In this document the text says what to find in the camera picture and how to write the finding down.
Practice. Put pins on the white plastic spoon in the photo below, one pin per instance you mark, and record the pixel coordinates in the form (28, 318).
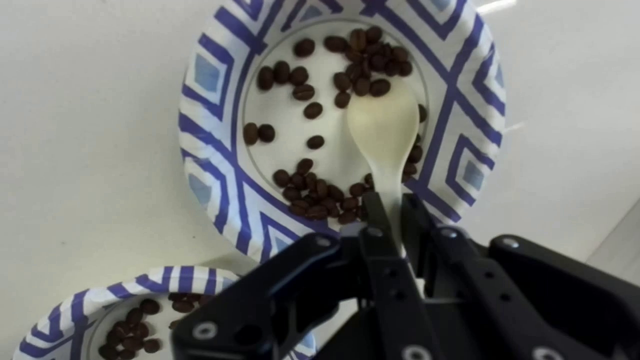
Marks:
(384, 128)

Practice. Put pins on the blue patterned paper bowl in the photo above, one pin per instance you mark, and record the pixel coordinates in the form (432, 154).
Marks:
(258, 96)
(124, 320)

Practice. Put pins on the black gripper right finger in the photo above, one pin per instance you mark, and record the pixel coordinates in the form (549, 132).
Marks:
(526, 303)

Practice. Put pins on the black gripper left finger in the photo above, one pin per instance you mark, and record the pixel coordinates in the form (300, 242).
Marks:
(268, 310)

